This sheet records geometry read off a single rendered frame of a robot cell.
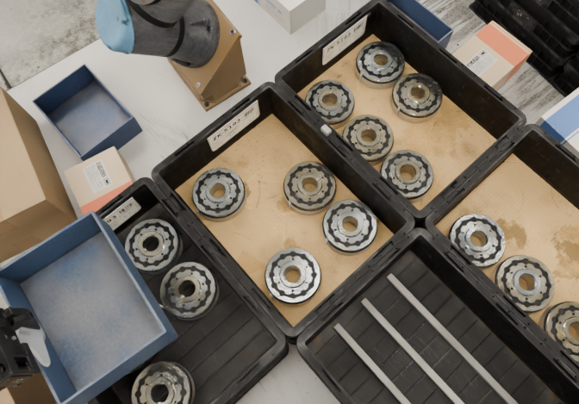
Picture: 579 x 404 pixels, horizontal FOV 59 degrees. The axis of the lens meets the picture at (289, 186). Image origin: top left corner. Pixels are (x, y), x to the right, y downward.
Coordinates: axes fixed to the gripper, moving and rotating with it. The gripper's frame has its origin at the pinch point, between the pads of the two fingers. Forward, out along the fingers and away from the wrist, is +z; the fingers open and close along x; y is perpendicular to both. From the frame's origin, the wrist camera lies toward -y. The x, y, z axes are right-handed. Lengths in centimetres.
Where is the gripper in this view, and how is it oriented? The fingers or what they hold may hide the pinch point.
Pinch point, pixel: (30, 338)
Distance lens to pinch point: 76.0
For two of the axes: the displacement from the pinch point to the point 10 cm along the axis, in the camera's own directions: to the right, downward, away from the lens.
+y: 5.7, 7.6, -3.1
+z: 0.9, 3.2, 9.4
